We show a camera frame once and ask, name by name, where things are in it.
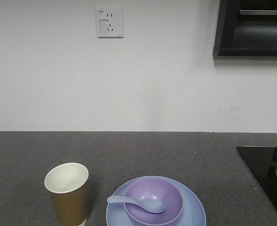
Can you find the purple plastic bowl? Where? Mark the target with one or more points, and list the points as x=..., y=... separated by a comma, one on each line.
x=154, y=189

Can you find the light blue plastic spoon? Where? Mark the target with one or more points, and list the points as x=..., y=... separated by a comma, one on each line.
x=151, y=206

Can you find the brown paper cup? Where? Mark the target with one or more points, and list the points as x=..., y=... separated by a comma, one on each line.
x=68, y=189

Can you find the light blue round plate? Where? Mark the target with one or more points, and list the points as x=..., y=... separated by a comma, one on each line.
x=193, y=213

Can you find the black range hood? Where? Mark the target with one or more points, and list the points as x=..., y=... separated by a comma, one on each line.
x=246, y=28

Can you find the black gas stove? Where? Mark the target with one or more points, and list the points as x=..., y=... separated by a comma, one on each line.
x=262, y=163

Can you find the white wall socket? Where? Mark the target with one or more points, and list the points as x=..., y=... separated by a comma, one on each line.
x=110, y=22

